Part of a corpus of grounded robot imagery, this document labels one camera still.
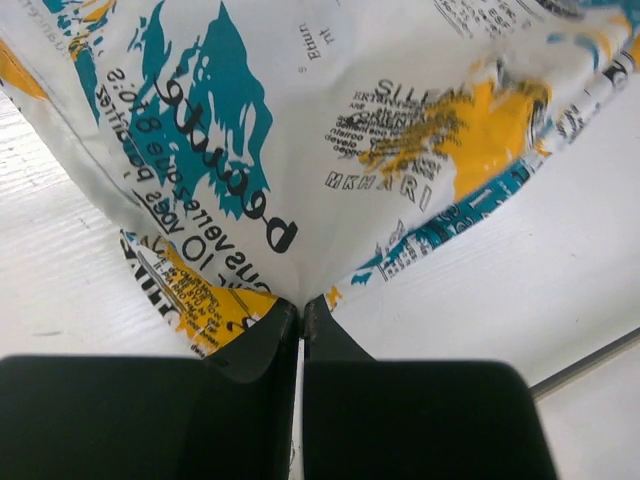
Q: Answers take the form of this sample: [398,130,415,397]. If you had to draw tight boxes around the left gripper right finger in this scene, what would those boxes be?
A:
[301,298,558,479]

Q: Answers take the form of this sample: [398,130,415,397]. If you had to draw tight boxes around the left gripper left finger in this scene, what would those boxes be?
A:
[1,301,298,479]

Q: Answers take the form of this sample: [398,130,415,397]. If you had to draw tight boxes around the patterned white yellow teal shorts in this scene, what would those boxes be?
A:
[1,1,639,358]

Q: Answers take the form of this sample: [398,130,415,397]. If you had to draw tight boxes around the aluminium table edge rail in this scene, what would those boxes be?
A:
[529,328,640,400]

